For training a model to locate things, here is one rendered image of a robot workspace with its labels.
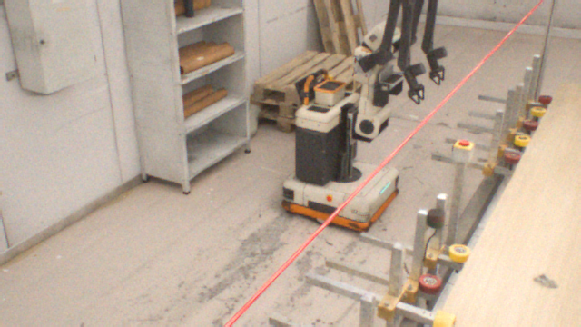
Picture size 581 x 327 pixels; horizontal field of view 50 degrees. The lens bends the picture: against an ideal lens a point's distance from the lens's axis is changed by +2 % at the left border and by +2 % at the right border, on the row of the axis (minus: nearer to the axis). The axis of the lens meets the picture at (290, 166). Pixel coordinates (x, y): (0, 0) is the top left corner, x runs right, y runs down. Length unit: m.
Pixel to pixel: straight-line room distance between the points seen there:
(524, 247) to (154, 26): 2.84
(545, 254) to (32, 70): 2.89
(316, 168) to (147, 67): 1.41
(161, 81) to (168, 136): 0.43
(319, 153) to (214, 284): 1.10
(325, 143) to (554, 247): 1.84
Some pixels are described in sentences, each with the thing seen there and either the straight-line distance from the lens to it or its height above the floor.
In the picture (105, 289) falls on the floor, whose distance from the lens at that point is 3.88.
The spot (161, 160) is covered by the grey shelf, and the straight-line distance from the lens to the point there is 4.78.
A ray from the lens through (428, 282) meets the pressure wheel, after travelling 2.33.
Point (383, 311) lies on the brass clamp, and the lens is 2.09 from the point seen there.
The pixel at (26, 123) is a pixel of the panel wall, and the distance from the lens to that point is 4.15.
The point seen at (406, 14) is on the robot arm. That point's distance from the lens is 3.62.
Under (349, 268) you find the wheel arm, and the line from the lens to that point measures 2.43.
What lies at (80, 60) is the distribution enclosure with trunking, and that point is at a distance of 4.03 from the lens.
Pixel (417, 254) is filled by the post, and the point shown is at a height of 0.98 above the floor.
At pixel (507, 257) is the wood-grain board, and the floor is 0.90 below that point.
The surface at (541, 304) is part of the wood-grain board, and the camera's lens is 2.35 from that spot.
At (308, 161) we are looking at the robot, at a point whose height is 0.46.
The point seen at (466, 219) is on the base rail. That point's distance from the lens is 3.15.
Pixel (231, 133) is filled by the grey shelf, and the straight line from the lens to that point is 5.43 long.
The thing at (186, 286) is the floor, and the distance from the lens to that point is 3.79.
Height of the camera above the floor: 2.27
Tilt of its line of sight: 26 degrees down
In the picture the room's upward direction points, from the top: straight up
